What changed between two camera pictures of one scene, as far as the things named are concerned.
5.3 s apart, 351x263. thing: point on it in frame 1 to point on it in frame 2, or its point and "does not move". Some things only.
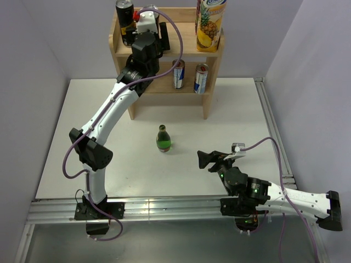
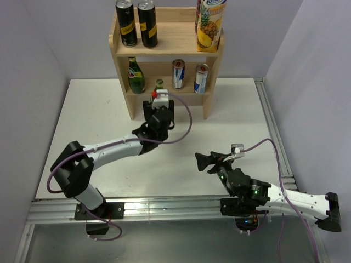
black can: (124, 10) does not move
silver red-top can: (201, 78) does not move
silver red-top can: (178, 74) does not move
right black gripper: (204, 158) does not move
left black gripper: (165, 45) to (147, 109)
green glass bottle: (163, 139) to (159, 85)
